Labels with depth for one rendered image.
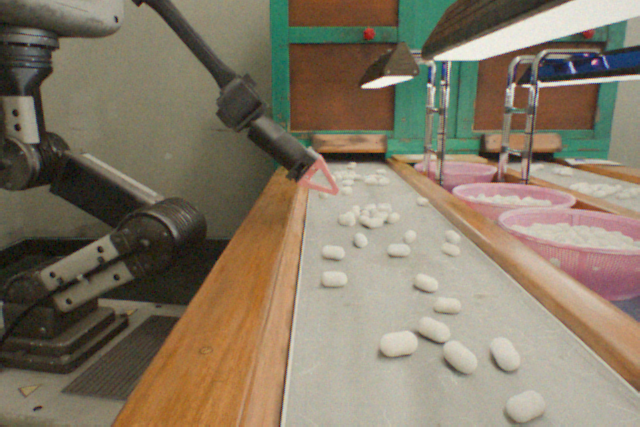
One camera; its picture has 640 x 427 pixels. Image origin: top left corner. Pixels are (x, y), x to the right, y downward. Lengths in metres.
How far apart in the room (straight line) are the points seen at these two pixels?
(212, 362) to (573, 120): 1.83
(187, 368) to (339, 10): 1.57
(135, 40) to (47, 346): 2.19
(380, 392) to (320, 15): 1.56
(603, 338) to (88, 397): 0.79
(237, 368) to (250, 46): 2.47
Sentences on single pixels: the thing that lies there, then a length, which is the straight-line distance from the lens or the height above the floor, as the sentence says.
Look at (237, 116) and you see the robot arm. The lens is 0.83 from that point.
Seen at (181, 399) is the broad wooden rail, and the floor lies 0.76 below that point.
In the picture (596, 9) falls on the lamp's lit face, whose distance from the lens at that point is 0.34.
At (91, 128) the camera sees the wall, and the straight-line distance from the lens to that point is 3.06.
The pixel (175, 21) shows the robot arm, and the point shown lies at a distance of 1.29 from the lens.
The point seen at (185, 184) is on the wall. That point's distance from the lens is 2.89.
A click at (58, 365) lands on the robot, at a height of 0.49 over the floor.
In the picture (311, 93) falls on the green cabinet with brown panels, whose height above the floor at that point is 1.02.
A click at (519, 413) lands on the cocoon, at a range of 0.40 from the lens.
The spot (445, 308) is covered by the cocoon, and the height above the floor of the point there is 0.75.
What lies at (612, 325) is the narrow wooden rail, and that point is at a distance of 0.54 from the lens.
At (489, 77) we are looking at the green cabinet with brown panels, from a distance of 1.90.
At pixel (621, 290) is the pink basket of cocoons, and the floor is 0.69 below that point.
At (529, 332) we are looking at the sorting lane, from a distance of 0.54.
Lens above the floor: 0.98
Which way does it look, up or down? 12 degrees down
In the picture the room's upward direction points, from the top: straight up
